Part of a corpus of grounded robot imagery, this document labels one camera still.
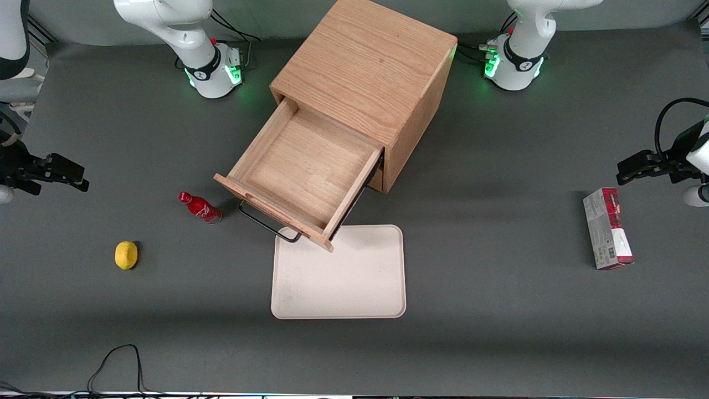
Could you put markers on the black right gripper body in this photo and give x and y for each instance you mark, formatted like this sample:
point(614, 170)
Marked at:
point(21, 166)

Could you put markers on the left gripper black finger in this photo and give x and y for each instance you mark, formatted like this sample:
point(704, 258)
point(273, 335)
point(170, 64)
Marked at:
point(642, 173)
point(642, 159)

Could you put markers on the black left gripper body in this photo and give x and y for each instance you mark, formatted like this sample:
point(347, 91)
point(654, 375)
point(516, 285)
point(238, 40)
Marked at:
point(672, 162)

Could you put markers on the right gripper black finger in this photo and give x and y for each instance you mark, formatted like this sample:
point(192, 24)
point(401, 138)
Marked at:
point(71, 183)
point(65, 168)

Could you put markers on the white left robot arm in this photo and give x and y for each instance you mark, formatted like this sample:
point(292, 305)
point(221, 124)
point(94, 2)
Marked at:
point(523, 50)

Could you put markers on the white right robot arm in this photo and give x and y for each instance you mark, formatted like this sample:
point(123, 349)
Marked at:
point(188, 39)

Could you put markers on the oak wooden drawer cabinet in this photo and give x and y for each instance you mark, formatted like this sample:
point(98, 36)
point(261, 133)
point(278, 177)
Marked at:
point(376, 61)

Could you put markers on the grey and red carton box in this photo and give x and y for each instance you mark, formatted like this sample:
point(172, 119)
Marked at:
point(604, 230)

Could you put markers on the white chair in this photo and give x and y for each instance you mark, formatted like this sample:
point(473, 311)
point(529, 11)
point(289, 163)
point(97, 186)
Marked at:
point(22, 88)

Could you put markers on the yellow lemon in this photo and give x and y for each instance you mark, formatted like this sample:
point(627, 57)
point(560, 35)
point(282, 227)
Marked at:
point(126, 255)

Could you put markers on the red cola bottle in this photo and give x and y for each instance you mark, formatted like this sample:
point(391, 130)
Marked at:
point(200, 208)

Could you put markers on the beige plastic tray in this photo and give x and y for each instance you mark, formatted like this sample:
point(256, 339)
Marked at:
point(343, 277)

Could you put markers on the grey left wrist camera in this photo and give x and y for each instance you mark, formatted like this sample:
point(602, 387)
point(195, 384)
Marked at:
point(695, 195)

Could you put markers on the aluminium frame rail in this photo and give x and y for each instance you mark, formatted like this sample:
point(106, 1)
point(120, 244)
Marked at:
point(41, 30)

